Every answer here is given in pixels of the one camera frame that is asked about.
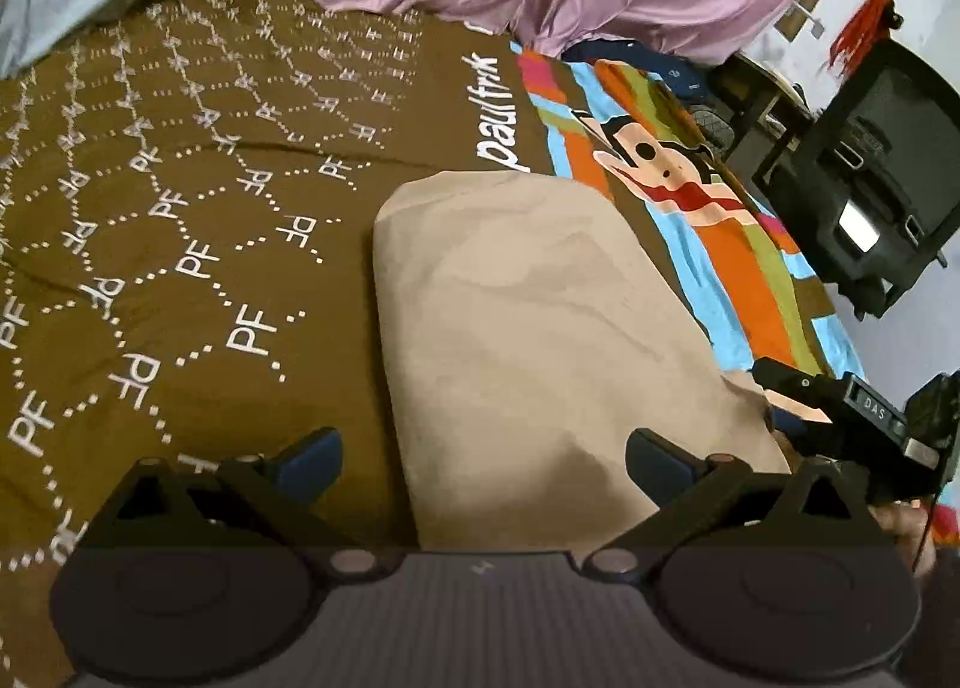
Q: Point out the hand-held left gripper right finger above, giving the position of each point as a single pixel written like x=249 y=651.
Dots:
x=651 y=455

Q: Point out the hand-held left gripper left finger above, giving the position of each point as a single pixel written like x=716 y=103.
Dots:
x=311 y=459

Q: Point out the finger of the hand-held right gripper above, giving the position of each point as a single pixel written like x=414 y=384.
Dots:
x=806 y=437
x=795 y=380

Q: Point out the beige hoodie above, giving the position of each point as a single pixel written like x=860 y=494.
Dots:
x=540 y=358

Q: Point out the person's right hand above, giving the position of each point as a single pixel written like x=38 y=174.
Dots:
x=904 y=530

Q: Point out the black TV stand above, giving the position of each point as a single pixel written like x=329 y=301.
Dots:
x=877 y=171

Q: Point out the dark wooden table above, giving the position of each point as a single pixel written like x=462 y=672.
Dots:
x=757 y=111

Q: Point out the brown printed blanket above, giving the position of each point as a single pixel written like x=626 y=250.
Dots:
x=187 y=208

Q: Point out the dark blue cloth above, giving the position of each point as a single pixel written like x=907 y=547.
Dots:
x=645 y=62

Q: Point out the red hanging tassel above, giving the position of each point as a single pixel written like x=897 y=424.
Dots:
x=862 y=28

